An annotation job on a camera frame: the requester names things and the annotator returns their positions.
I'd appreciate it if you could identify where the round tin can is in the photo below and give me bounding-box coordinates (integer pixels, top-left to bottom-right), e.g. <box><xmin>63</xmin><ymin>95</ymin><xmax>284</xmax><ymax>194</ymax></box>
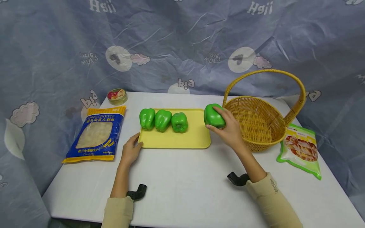
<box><xmin>107</xmin><ymin>88</ymin><xmax>128</xmax><ymax>106</ymax></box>

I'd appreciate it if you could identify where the yellow wicker basket with handle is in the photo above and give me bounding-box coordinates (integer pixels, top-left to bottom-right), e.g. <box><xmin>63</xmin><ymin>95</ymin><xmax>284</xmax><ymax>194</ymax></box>
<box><xmin>222</xmin><ymin>69</ymin><xmax>306</xmax><ymax>153</ymax></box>

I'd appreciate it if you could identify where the person's right hand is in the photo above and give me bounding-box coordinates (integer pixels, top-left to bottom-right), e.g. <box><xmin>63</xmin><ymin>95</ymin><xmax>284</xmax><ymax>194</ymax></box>
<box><xmin>205</xmin><ymin>106</ymin><xmax>248</xmax><ymax>152</ymax></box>

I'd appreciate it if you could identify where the yellow plastic tray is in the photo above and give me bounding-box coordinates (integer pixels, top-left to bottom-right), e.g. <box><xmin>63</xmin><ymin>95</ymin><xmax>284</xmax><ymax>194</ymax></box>
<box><xmin>138</xmin><ymin>108</ymin><xmax>212</xmax><ymax>149</ymax></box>

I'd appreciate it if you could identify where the person's left forearm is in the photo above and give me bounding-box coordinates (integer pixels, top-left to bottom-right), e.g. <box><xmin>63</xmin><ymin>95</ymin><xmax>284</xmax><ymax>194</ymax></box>
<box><xmin>101</xmin><ymin>161</ymin><xmax>135</xmax><ymax>228</ymax></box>

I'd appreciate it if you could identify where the green bell pepper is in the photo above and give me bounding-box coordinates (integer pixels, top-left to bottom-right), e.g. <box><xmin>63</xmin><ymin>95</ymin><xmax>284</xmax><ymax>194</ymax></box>
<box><xmin>171</xmin><ymin>112</ymin><xmax>189</xmax><ymax>133</ymax></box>
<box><xmin>139</xmin><ymin>108</ymin><xmax>156</xmax><ymax>130</ymax></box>
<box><xmin>154</xmin><ymin>110</ymin><xmax>173</xmax><ymax>132</ymax></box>
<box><xmin>203</xmin><ymin>104</ymin><xmax>227</xmax><ymax>130</ymax></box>

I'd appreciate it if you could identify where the blue and yellow pasta bag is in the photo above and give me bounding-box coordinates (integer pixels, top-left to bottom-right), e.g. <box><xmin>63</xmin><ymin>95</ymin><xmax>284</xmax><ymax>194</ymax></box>
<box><xmin>62</xmin><ymin>106</ymin><xmax>127</xmax><ymax>164</ymax></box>

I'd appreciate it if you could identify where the person's right forearm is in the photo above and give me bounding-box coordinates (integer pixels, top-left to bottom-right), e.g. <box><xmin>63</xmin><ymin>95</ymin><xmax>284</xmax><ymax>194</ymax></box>
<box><xmin>236</xmin><ymin>144</ymin><xmax>303</xmax><ymax>228</ymax></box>

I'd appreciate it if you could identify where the green snack packet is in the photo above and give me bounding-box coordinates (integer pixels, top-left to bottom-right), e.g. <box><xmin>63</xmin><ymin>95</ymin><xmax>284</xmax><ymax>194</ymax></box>
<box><xmin>276</xmin><ymin>123</ymin><xmax>322</xmax><ymax>181</ymax></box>

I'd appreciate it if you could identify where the person's left hand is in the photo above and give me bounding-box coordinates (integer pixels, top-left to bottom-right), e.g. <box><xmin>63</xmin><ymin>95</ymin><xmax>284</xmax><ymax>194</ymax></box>
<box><xmin>120</xmin><ymin>133</ymin><xmax>144</xmax><ymax>168</ymax></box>

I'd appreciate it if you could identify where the black wrist band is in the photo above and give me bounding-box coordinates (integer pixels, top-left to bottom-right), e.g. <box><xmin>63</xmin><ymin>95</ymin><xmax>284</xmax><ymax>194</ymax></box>
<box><xmin>126</xmin><ymin>184</ymin><xmax>148</xmax><ymax>201</ymax></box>
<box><xmin>227</xmin><ymin>172</ymin><xmax>251</xmax><ymax>187</ymax></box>

